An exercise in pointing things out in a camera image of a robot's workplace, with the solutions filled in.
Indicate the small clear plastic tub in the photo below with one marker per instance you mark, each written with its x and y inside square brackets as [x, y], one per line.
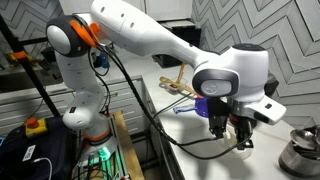
[173, 89]

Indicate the blue plastic container lid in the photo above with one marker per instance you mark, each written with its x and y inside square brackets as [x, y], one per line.
[201, 107]

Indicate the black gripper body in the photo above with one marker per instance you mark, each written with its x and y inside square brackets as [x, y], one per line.
[220, 106]

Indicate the steel utensil holder pot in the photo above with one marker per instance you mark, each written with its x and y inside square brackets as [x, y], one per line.
[296, 163]

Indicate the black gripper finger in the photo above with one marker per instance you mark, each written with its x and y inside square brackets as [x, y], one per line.
[243, 133]
[218, 126]

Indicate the black fabric bag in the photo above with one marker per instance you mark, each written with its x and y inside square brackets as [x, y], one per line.
[50, 143]

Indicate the blue bottle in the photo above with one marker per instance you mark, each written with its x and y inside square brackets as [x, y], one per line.
[104, 61]

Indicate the red emergency stop button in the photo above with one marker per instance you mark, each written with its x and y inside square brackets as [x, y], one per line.
[36, 127]

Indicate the black silver coffee maker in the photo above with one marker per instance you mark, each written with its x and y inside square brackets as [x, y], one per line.
[271, 85]

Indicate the white paper tag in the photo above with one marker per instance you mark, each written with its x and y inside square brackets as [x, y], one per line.
[29, 153]

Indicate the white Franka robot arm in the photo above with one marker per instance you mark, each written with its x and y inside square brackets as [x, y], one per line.
[150, 33]

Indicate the wooden plank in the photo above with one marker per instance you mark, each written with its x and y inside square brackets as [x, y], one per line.
[128, 146]

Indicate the white drawer cabinet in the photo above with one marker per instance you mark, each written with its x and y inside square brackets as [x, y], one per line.
[128, 96]

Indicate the black stand pole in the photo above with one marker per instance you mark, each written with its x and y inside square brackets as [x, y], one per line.
[30, 66]

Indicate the orange clamp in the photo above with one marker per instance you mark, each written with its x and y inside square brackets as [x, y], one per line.
[19, 55]

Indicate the metal ladle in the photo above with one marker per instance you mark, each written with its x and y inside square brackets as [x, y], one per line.
[301, 138]

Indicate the slotted wooden spatula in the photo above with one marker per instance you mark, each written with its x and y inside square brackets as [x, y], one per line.
[181, 74]

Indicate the aluminium robot stand frame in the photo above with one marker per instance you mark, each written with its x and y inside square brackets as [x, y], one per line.
[100, 160]

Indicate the white counter cabinet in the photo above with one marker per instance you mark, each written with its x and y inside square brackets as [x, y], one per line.
[168, 163]

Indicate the long wooden spoon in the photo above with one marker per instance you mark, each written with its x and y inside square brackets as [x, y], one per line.
[168, 81]

